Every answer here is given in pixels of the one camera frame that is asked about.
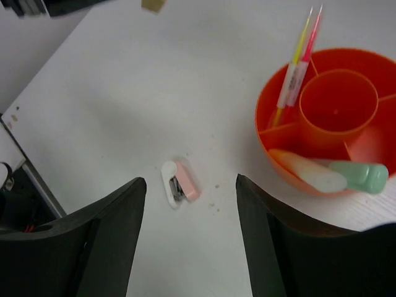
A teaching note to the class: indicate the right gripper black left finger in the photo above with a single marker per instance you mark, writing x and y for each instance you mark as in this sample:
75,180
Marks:
86,253

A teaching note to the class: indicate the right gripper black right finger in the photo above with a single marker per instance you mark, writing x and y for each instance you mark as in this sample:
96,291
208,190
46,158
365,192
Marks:
289,253

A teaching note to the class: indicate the thick yellow highlighter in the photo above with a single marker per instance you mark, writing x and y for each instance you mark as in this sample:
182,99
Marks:
317,176

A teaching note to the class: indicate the pale green white highlighter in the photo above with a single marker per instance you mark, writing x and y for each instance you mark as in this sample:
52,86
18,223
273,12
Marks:
365,177

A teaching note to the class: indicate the pink highlighter pen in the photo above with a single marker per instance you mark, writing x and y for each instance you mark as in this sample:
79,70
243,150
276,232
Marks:
301,66

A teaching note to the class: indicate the small tan wooden block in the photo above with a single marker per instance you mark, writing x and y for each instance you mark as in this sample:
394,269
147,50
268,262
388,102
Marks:
153,6

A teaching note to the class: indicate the pink white stapler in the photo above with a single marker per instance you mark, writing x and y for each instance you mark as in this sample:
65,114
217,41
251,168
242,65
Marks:
180,182

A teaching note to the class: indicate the orange round divided container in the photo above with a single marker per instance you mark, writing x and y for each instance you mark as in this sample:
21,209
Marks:
344,111

